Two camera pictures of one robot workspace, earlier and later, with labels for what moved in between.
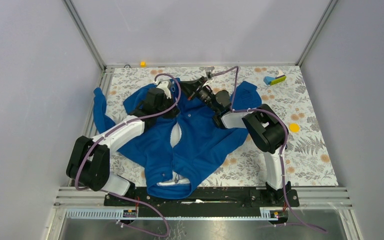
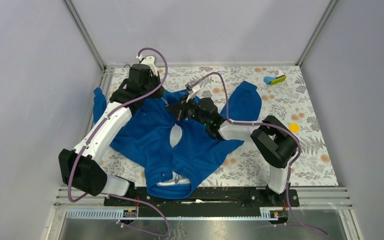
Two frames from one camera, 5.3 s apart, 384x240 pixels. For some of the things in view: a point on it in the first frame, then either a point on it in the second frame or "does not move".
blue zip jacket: [179, 149] does not move
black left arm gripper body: [167, 103] → [153, 80]
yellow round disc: [294, 127] does not move
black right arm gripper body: [206, 95] → [191, 111]
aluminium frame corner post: [319, 27] does not move
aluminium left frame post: [84, 33] does not move
